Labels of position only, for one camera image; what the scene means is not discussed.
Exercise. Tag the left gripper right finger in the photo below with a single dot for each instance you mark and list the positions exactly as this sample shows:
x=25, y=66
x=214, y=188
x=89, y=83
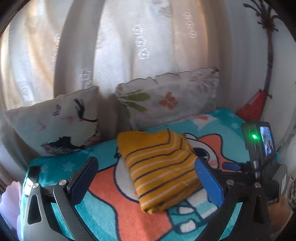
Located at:
x=226, y=190

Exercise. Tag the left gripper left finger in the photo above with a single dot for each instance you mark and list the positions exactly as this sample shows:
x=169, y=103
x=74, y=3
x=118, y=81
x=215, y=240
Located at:
x=40, y=222

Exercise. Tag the beige embroidered curtain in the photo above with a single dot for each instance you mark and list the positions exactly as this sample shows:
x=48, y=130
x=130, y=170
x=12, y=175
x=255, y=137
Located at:
x=51, y=48

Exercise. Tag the yellow striped knit sweater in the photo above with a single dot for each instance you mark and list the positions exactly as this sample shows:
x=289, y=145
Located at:
x=161, y=167

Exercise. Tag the pink shell chair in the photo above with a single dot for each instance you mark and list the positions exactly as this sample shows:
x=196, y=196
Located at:
x=10, y=207

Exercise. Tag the white girl print pillow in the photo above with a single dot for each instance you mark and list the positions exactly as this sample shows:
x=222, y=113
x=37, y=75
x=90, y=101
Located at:
x=59, y=126

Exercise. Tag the red object by wall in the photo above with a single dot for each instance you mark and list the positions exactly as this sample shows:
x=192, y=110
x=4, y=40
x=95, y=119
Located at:
x=252, y=110

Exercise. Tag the person right hand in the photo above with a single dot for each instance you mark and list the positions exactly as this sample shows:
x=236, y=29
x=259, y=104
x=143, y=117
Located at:
x=279, y=213

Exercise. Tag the turquoise fleece cartoon blanket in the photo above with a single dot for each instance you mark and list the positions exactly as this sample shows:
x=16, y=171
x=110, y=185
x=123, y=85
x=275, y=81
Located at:
x=110, y=207

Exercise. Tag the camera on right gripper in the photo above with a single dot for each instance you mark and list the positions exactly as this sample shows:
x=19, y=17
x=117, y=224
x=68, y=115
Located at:
x=260, y=144

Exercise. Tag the white floral leaf pillow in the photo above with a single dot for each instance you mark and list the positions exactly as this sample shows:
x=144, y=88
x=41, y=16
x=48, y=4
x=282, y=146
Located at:
x=153, y=102

